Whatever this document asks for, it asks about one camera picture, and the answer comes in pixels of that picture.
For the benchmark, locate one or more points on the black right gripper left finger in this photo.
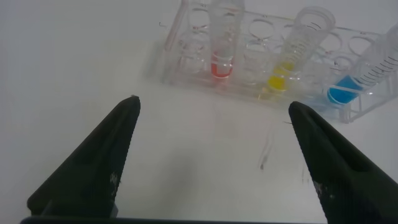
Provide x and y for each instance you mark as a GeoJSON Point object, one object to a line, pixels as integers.
{"type": "Point", "coordinates": [93, 174]}

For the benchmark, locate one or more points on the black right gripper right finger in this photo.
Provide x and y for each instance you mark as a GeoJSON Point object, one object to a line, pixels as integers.
{"type": "Point", "coordinates": [348, 174]}

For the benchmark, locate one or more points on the test tube with yellow pigment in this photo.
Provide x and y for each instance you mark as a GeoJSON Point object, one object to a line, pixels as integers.
{"type": "Point", "coordinates": [276, 82]}

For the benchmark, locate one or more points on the test tube with red pigment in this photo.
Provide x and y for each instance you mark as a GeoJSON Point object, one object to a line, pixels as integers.
{"type": "Point", "coordinates": [222, 67]}

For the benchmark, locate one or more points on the test tube with blue pigment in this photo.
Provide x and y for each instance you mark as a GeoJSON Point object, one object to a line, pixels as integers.
{"type": "Point", "coordinates": [342, 91]}

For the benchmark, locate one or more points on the clear acrylic test tube rack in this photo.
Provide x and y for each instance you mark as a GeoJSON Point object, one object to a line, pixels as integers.
{"type": "Point", "coordinates": [258, 31]}

